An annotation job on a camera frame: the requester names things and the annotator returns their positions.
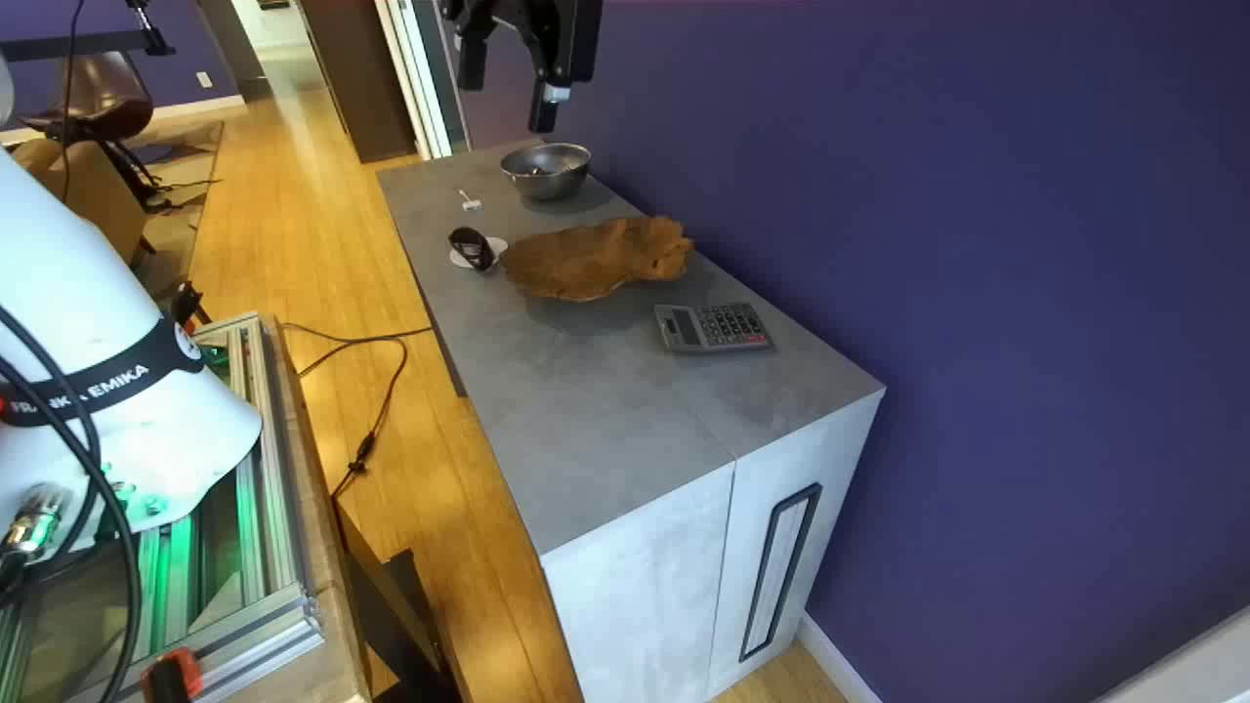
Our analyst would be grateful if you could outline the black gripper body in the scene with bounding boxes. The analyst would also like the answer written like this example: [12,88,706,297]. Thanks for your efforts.
[489,0,606,88]

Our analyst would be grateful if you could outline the silver metal bowl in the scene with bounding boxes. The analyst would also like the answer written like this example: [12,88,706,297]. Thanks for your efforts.
[495,135,598,207]

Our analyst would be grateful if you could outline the small black oval object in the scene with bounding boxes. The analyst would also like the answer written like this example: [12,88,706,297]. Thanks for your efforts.
[444,223,499,277]

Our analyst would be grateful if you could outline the brown wooden plate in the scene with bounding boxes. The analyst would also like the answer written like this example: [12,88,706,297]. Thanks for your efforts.
[499,211,698,307]

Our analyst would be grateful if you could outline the grey calculator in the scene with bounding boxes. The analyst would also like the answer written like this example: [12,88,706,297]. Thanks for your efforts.
[654,297,776,361]

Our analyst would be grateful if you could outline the grey concrete-look cabinet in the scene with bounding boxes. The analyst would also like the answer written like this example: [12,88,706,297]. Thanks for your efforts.
[375,135,890,703]

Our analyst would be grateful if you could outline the dark brown chair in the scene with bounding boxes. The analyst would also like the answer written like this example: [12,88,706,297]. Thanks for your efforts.
[21,47,177,215]

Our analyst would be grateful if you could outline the black floor stand base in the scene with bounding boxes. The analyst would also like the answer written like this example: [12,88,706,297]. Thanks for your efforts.
[331,505,466,703]

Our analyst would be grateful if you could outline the orange clamp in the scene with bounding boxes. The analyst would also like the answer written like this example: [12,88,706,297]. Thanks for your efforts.
[138,643,210,703]

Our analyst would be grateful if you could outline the white door frame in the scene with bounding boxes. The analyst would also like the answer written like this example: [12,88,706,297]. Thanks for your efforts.
[371,0,476,163]

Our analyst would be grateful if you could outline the black floor cable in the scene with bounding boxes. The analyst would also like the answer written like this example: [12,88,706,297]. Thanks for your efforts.
[279,320,439,505]

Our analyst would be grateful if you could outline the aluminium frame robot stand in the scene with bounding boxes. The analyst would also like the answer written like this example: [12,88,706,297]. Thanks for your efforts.
[0,307,330,703]

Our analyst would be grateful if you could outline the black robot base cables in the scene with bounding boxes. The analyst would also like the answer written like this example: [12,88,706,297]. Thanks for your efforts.
[0,306,145,703]

